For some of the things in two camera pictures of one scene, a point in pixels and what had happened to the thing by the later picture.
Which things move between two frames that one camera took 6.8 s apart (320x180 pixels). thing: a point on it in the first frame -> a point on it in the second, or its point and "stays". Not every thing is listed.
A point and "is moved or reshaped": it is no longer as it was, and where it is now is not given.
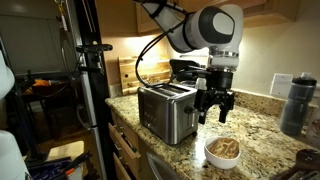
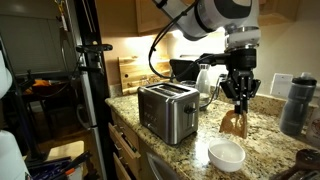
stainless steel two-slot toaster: [168, 112] stays
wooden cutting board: [136, 72] stays
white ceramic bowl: [218, 162] is moved or reshaped
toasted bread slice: [224, 147] -> [234, 123]
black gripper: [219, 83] -> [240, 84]
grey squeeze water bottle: [293, 116] stays
